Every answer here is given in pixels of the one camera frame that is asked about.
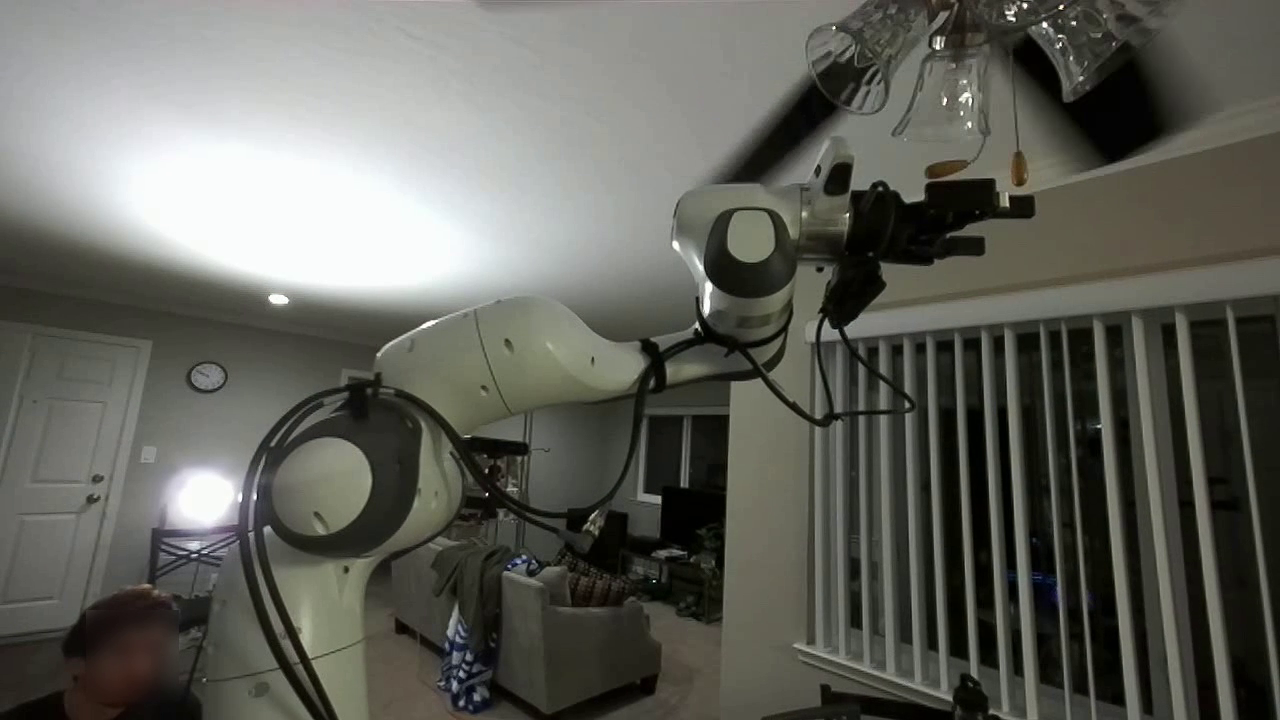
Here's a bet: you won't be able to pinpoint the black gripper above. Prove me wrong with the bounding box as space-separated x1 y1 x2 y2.
849 175 1041 270

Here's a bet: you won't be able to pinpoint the white blind valance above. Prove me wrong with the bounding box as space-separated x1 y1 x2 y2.
837 251 1280 346

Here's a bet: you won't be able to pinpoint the clear glass lamp shade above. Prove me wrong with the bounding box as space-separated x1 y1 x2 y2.
800 0 930 122
1020 0 1153 109
908 36 999 153

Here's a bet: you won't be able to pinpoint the white vertical window blinds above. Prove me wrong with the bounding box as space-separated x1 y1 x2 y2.
798 300 1280 720

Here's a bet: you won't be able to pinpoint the dark background window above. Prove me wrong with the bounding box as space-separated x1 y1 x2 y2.
638 408 733 503

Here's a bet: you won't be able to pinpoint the grey armchair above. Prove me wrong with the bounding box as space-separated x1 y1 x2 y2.
494 564 664 720

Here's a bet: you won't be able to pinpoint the grey sofa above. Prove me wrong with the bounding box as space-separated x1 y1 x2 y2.
389 536 505 651

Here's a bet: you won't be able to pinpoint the blue patterned gift bag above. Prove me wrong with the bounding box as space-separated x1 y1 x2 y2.
438 601 505 718

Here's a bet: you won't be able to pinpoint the dark side table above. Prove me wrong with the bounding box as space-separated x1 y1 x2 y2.
145 523 246 597

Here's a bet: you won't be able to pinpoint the white panel door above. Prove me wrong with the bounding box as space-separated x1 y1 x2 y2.
0 320 155 645

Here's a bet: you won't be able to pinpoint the seated person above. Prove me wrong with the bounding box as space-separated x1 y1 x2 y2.
56 586 208 720

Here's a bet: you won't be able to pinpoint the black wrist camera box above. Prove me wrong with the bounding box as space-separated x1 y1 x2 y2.
818 251 892 333

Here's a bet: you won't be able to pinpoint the thin black camera cable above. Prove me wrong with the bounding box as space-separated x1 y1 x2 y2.
723 316 930 432

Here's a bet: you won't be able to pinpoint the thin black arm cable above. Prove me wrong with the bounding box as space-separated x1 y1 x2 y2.
446 316 752 552

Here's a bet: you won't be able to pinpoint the round wall clock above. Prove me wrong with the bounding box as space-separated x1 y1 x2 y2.
184 356 233 399

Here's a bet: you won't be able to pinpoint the thick black cable bundle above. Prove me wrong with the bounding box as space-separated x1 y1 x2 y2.
233 371 394 720

